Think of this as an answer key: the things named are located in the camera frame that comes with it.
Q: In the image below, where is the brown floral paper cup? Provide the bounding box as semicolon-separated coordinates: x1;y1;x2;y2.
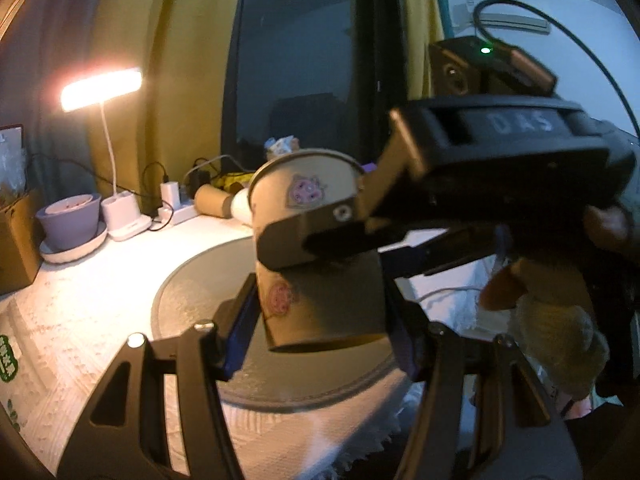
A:
248;148;386;353

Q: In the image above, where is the white green paper cup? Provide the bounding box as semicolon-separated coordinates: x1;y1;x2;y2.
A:
230;188;253;226

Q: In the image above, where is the plain brown paper cup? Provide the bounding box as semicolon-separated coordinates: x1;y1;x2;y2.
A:
194;184;233;219

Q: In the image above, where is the gloved right hand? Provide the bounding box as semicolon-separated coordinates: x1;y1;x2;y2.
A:
480;200;639;402

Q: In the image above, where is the white woven basket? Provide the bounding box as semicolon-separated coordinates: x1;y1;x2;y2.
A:
264;136;300;160

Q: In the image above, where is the round grey placemat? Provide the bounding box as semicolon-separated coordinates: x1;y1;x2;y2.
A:
151;237;411;413

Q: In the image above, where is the white lace tablecloth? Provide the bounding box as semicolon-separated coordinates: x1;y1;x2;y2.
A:
0;213;501;480

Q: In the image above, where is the yellow snack bag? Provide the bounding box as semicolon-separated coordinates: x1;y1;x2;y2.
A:
213;172;253;194

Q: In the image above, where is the white air conditioner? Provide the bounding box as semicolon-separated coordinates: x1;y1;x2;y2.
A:
451;0;551;35

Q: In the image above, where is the yellow curtain right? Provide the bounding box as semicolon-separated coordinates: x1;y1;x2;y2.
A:
405;0;445;100

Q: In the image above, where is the yellow curtain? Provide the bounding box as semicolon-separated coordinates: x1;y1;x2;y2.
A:
87;0;238;214
405;0;445;100

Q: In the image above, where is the white power strip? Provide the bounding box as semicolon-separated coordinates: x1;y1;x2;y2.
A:
156;202;198;226

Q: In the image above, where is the white plate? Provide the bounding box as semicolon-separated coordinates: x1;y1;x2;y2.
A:
39;221;107;264

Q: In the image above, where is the white phone charger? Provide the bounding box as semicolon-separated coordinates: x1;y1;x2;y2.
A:
160;181;181;209

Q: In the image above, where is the white desk lamp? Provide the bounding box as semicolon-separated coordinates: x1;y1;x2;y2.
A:
60;67;152;242

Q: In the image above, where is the purple bowl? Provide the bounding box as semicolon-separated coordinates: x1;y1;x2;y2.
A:
36;194;102;252

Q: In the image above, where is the cardboard box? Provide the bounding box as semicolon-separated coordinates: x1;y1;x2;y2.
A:
0;190;43;295

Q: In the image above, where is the yellow curtain left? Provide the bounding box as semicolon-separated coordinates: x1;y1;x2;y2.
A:
87;0;238;214

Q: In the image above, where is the plastic bag of fruit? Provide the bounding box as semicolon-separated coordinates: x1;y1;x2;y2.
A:
0;125;26;208

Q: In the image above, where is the teal curtain left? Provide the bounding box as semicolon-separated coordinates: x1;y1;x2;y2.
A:
1;0;100;203

